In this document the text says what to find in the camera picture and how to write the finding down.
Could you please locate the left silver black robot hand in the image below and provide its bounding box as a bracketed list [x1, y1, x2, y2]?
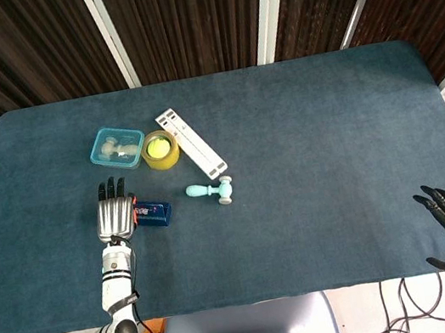
[88, 172, 145, 246]

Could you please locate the glasses case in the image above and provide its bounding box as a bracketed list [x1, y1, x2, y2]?
[131, 198, 176, 234]

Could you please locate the clear container with blue lid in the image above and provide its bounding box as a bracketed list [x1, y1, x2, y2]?
[84, 121, 151, 178]

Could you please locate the yellow packing tape roll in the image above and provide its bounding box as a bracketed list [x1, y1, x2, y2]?
[138, 127, 184, 175]

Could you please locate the yellow-green ball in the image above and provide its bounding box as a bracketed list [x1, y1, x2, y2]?
[144, 135, 173, 161]

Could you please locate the mint green toy hammer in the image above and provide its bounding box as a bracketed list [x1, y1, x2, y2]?
[184, 174, 238, 213]

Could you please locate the white folding stand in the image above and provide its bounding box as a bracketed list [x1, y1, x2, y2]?
[152, 99, 230, 186]

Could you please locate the blue velvet table cloth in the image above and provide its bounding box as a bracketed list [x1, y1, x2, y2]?
[0, 31, 445, 333]

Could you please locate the black floor cable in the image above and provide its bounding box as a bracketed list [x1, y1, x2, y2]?
[358, 269, 445, 333]

